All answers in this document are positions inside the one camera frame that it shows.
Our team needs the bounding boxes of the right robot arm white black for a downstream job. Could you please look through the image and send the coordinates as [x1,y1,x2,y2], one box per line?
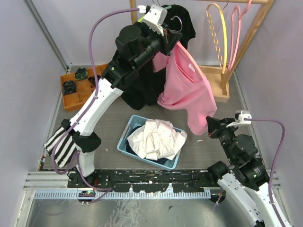
[206,111,291,227]

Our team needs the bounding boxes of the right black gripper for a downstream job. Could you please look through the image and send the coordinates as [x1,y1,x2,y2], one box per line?
[205,116,239,162]

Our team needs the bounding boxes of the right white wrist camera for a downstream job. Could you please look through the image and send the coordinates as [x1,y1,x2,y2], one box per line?
[226,110,252,128]

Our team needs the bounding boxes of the wooden clothes rack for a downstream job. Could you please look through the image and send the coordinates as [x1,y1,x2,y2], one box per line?
[129,0,274,103]

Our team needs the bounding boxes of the lime green hanger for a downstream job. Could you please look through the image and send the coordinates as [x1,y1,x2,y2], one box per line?
[138,0,171,23]

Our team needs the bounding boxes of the pink plastic hanger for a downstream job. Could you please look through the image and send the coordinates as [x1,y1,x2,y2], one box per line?
[227,0,252,72]

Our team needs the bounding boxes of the white t shirt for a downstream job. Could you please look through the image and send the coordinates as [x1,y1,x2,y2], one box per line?
[127,119,187,160]

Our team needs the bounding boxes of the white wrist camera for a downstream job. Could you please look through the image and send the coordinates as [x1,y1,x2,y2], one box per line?
[137,4,167,32]
[226,110,252,128]

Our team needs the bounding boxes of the green black rolled sock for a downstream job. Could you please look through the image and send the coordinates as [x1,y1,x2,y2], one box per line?
[74,68,88,81]

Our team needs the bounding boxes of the pink t shirt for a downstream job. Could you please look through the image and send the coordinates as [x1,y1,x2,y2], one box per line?
[152,44,217,135]

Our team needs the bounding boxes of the yellow hanger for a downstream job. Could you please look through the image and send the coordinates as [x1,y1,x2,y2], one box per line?
[205,2,228,74]

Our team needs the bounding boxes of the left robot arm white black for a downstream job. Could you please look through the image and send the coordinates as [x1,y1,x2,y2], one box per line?
[62,22,182,187]

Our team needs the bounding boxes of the black t shirt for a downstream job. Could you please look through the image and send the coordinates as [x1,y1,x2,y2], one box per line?
[111,4,196,111]

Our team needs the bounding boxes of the salmon pink metal hanger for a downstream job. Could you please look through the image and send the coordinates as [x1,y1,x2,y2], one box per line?
[171,16,206,80]

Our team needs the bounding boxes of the black mounting base plate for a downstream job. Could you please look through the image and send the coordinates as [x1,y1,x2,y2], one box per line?
[67,169,220,193]

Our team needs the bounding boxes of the orange wooden divider tray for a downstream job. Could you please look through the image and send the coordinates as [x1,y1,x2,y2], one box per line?
[60,68,95,112]

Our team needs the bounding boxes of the black white striped cloth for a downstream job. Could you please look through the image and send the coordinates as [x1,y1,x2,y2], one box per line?
[44,127,77,168]

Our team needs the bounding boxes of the navy blue t shirt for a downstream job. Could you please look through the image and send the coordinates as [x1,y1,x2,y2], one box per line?
[121,138,170,166]

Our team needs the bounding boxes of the aluminium rail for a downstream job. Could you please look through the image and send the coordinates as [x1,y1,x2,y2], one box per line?
[23,169,281,199]

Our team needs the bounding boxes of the light blue plastic basket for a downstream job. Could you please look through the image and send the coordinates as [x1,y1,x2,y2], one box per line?
[116,114,181,171]

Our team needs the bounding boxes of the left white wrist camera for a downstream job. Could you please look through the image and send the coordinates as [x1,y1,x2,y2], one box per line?
[137,4,167,32]

